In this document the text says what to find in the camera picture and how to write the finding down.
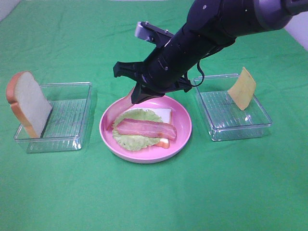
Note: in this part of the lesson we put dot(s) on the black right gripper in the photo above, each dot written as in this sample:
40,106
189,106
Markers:
164,70

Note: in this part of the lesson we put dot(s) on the bacon strip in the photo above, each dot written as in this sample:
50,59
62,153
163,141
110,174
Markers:
118,108
146,128

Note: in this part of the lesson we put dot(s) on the bread slice with brown crust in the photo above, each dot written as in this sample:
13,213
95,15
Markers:
165,115

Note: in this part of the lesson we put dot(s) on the green lettuce leaf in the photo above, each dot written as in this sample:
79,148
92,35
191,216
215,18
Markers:
136,142

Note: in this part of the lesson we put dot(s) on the yellow cheese slice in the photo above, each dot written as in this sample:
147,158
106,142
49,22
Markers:
243,90

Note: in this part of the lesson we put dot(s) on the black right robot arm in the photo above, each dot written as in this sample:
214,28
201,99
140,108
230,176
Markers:
211,26

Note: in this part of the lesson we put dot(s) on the clear right plastic container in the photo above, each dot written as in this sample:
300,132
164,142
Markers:
224,121

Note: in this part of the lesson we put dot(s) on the clear plastic container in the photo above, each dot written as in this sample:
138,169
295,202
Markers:
224,121
67,124

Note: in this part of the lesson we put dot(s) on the clear left plastic container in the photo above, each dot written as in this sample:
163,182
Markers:
67,124

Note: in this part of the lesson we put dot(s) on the leaning bread slice left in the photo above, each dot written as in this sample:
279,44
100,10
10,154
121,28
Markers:
28,103

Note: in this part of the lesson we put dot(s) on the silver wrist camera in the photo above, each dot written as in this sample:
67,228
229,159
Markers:
150,33

